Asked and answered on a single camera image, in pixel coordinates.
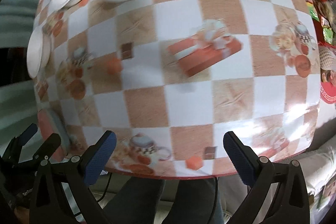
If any person's left leg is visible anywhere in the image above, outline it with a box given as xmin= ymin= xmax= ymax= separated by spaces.
xmin=97 ymin=176 xmax=166 ymax=224

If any red tray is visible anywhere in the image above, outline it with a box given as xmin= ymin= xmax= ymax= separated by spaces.
xmin=287 ymin=0 xmax=336 ymax=105

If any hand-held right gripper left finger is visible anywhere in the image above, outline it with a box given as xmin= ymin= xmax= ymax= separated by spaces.
xmin=29 ymin=130 xmax=117 ymax=224

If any white fringed cushion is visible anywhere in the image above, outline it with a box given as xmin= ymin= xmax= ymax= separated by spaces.
xmin=218 ymin=132 xmax=336 ymax=214

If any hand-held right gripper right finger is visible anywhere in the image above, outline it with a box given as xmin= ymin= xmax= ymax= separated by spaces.
xmin=223 ymin=131 xmax=311 ymax=224

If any fruit in white foam net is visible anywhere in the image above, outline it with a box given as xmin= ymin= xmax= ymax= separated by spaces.
xmin=318 ymin=43 xmax=336 ymax=73

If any checkered printed tablecloth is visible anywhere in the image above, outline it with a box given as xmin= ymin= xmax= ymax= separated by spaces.
xmin=33 ymin=0 xmax=322 ymax=180

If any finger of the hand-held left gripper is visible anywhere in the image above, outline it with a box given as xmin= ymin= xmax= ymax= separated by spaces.
xmin=7 ymin=123 xmax=38 ymax=158
xmin=30 ymin=133 xmax=62 ymax=162

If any pink square plate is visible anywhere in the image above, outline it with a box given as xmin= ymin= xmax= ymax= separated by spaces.
xmin=37 ymin=109 xmax=57 ymax=159

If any grey-green sofa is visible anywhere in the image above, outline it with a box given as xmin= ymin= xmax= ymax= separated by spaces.
xmin=0 ymin=0 xmax=69 ymax=142

